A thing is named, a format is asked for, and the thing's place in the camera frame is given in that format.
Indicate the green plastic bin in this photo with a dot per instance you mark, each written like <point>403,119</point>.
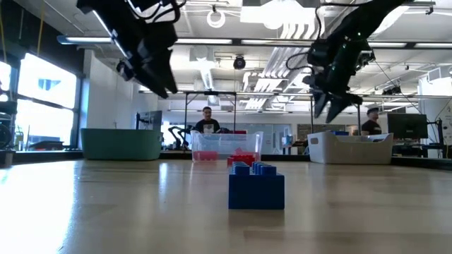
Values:
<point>120,144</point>

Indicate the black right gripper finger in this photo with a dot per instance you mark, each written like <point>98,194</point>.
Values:
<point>335,107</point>
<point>320,102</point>

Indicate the clear plastic bin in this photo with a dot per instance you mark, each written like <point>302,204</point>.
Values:
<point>226,141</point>

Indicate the white plastic bin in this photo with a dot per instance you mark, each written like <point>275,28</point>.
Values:
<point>349,151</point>

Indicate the black background table frame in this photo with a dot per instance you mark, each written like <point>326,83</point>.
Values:
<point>186,109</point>

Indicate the large bright window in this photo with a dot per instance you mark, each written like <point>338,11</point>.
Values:
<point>46,106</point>

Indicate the long blue toy block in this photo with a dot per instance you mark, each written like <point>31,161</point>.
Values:
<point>256,192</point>
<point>340,133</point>

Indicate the small red toy block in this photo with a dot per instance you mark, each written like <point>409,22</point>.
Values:
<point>242,160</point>

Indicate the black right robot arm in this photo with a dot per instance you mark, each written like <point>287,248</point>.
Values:
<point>374,14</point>

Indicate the dark background desk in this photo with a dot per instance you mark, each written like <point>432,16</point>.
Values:
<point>416,148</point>

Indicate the round black ceiling speaker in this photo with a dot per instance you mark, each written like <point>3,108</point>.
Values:
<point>121,68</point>
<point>239,62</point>

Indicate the black aluminium table frame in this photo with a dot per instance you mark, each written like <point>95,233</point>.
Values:
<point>282,157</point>

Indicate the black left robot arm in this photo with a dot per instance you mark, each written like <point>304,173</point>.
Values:
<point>106,10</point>

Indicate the black computer monitor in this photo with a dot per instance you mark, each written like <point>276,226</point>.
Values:
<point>408,126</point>

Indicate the grey computer monitor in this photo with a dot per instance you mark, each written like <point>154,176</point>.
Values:
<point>152,120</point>

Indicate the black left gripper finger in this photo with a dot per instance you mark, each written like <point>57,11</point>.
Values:
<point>155,83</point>
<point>169,70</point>

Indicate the person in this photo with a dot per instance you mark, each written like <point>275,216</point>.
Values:
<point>207,125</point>
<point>371,127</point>

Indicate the long red toy block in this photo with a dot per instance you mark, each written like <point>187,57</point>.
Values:
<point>257,155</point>
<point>206,156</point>

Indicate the long ceiling light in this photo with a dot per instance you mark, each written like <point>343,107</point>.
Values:
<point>279,42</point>
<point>81,39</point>

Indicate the black background robot arm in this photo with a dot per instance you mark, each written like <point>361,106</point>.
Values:
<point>224,130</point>
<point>180,135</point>

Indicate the dark equipment stack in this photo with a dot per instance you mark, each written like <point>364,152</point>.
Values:
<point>7,155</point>

